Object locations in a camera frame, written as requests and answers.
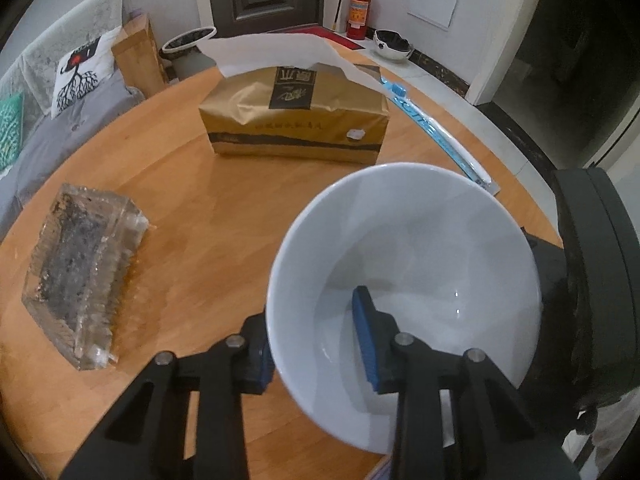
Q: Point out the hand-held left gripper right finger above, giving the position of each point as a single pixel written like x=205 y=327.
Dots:
x=365 y=340

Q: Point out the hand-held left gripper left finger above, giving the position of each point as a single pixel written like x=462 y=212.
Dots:
x=257 y=372

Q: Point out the white bowl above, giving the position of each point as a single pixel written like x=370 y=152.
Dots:
x=450 y=240

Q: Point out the clear plastic food box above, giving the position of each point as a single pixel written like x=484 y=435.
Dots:
x=80 y=270

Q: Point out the golden tissue box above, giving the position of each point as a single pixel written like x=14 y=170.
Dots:
x=300 y=125

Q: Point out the blue toothbrush package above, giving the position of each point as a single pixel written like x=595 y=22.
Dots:
x=430 y=125

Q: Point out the white helmet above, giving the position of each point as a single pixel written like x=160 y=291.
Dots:
x=392 y=45

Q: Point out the red doormat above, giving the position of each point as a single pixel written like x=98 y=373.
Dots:
x=340 y=40

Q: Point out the grey wooden sofa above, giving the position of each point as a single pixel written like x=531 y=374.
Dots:
x=65 y=135

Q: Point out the red fire extinguisher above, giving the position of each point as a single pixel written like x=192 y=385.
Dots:
x=359 y=10

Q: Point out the white trash bin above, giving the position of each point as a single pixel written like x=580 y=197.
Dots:
x=187 y=47

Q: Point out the white tree-print pillow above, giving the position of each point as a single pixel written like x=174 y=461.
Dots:
x=85 y=75

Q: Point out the teal patterned pillow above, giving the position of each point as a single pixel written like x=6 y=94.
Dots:
x=10 y=130

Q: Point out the white wall panel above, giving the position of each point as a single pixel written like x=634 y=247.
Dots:
x=432 y=5

